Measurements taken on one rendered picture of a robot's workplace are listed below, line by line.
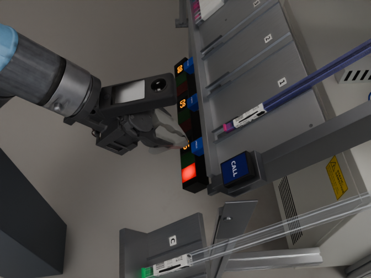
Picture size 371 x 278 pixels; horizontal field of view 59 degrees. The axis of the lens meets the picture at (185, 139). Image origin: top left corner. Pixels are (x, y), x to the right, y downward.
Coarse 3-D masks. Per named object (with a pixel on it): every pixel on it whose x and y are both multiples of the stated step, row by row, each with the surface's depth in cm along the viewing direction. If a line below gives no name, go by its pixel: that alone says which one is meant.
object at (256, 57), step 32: (256, 0) 66; (224, 32) 70; (256, 32) 63; (288, 32) 56; (224, 64) 66; (256, 64) 59; (288, 64) 54; (224, 96) 62; (256, 96) 56; (256, 128) 54; (288, 128) 49; (224, 160) 56
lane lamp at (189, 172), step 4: (192, 164) 63; (184, 168) 64; (188, 168) 63; (192, 168) 63; (184, 172) 64; (188, 172) 63; (192, 172) 62; (184, 176) 63; (188, 176) 63; (192, 176) 62; (184, 180) 63
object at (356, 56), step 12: (360, 48) 44; (336, 60) 46; (348, 60) 45; (324, 72) 47; (300, 84) 49; (312, 84) 49; (276, 96) 52; (288, 96) 50; (264, 108) 52; (228, 132) 57
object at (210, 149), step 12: (192, 12) 79; (192, 24) 76; (192, 36) 74; (192, 48) 73; (204, 72) 69; (204, 84) 67; (204, 96) 64; (204, 108) 62; (204, 120) 60; (204, 132) 59; (204, 144) 58; (204, 156) 57; (216, 156) 58; (216, 168) 56
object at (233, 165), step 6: (240, 156) 48; (228, 162) 49; (234, 162) 48; (240, 162) 47; (246, 162) 47; (222, 168) 49; (228, 168) 49; (234, 168) 48; (240, 168) 47; (246, 168) 46; (228, 174) 48; (234, 174) 47; (240, 174) 47; (228, 180) 48
